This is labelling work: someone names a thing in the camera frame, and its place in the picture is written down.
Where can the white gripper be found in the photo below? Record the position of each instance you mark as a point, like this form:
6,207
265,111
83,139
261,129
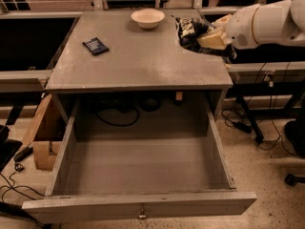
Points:
238,28

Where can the blue chip bag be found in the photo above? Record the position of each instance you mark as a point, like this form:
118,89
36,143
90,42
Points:
189,29

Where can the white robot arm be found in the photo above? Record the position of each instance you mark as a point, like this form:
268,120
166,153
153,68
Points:
281,23

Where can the open grey top drawer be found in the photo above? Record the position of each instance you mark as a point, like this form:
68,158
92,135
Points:
170,162

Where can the brass drawer knob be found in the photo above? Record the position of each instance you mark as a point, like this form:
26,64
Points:
142,215

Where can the white ceramic bowl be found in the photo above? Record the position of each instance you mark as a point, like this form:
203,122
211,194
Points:
148,18

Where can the black stand leg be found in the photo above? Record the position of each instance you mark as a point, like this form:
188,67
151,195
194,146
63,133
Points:
258,135

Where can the grey wooden cabinet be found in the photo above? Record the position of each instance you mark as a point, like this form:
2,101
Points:
138,60

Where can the small dark blue packet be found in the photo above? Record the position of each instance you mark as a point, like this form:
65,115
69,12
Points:
95,46

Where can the cardboard box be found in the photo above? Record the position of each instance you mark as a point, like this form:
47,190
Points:
45,134

